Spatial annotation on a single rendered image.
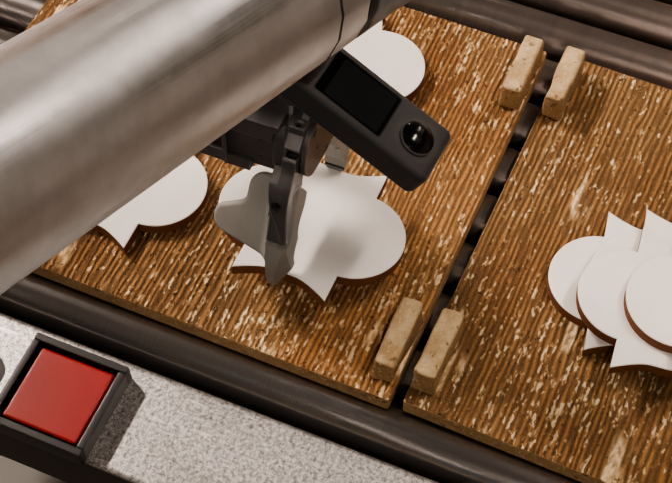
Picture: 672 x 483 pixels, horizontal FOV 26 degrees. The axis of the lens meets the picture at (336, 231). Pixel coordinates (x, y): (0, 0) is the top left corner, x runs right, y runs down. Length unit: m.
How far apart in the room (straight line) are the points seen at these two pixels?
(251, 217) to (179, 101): 0.46
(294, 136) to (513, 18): 0.37
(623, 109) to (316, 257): 0.30
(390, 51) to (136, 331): 0.31
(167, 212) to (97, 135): 0.59
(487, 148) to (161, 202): 0.26
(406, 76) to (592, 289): 0.25
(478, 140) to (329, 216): 0.16
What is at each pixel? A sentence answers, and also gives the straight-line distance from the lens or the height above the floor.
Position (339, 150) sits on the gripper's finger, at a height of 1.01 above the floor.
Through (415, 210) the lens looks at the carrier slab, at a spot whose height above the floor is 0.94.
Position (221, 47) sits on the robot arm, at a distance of 0.57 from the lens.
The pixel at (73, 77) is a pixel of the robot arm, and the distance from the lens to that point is 0.53.
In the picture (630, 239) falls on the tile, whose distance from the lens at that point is 1.10.
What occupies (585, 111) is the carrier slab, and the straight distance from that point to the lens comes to 1.19.
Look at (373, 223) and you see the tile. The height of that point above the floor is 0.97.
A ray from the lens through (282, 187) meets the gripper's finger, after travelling 0.96.
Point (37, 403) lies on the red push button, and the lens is 1.06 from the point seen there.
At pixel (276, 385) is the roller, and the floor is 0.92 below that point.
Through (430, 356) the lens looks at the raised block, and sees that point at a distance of 1.02.
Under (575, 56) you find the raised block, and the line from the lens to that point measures 1.19.
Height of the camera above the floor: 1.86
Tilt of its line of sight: 57 degrees down
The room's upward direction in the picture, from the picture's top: straight up
